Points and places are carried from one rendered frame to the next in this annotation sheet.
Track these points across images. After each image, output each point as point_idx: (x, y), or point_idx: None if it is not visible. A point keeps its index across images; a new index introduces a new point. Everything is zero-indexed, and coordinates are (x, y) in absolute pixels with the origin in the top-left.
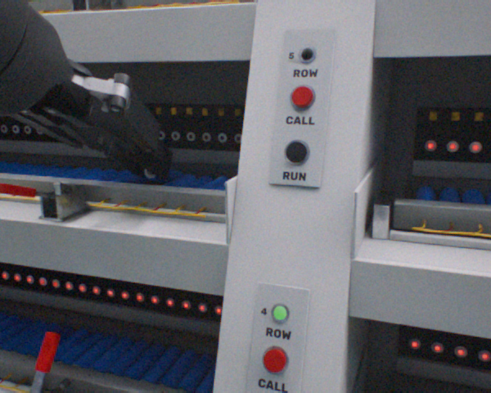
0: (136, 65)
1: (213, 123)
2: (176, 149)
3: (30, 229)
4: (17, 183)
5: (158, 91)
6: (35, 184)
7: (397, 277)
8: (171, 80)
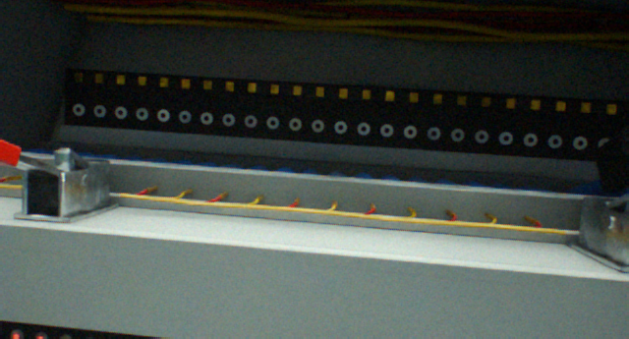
0: (416, 52)
1: (593, 124)
2: (534, 158)
3: (625, 298)
4: (429, 197)
5: (454, 85)
6: (475, 198)
7: None
8: (472, 74)
